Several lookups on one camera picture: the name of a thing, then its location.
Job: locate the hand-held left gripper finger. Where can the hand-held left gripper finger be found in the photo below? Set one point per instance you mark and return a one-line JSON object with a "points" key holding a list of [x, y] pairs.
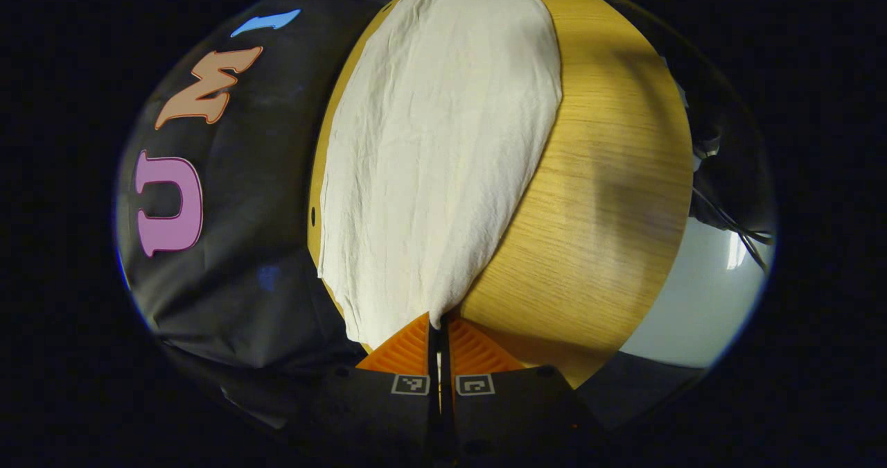
{"points": [[433, 371], [448, 371]]}

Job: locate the white jeans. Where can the white jeans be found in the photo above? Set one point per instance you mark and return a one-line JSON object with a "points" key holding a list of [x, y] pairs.
{"points": [[429, 163]]}

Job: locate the black backdrop cloth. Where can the black backdrop cloth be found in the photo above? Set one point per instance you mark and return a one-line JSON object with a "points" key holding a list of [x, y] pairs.
{"points": [[263, 177]]}

